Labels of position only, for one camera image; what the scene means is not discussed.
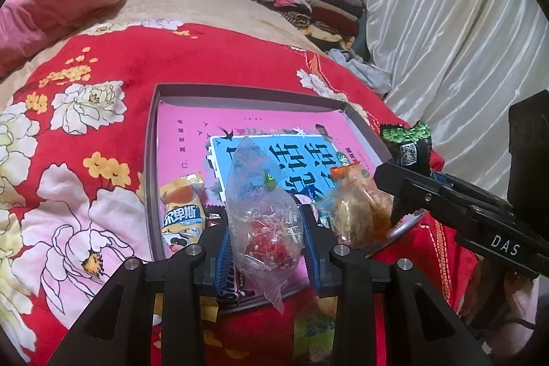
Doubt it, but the brown snack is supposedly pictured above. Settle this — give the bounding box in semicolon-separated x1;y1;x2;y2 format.
315;164;394;249

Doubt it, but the clear bag red candy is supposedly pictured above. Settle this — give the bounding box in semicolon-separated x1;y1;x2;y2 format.
225;137;304;313

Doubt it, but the yellow candy packet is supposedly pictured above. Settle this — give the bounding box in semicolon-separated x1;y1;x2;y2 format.
159;173;206;253

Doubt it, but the green clear pastry packet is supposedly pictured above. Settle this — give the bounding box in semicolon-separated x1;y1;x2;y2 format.
293;297;338;365

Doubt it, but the black green snack packet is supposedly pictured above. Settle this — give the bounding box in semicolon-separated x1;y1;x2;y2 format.
379;121;432;176

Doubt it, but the Snickers bar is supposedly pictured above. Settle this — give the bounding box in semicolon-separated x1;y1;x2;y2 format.
205;205;256;306

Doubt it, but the round green label pastry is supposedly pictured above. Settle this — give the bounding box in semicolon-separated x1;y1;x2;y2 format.
387;209;426;243

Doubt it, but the dark shallow box tray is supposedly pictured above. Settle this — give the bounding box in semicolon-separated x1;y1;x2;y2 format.
144;82;427;314

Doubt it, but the pink Chinese workbook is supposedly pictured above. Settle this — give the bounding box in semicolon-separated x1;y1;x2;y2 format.
154;99;381;294

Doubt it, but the light blue crumpled cloth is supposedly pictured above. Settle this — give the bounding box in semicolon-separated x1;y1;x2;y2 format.
327;48;392;97

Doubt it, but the red floral quilt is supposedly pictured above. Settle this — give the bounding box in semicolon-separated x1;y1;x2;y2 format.
0;21;479;366

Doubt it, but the white satin curtain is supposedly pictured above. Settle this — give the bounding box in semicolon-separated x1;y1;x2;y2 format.
366;0;548;197

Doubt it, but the stack of folded clothes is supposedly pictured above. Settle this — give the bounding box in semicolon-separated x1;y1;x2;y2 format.
258;0;366;52

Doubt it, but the beige bed sheet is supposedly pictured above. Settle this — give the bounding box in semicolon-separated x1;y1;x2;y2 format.
1;0;320;108

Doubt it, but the pink rolled blanket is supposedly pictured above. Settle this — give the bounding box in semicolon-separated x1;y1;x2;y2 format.
1;0;122;77

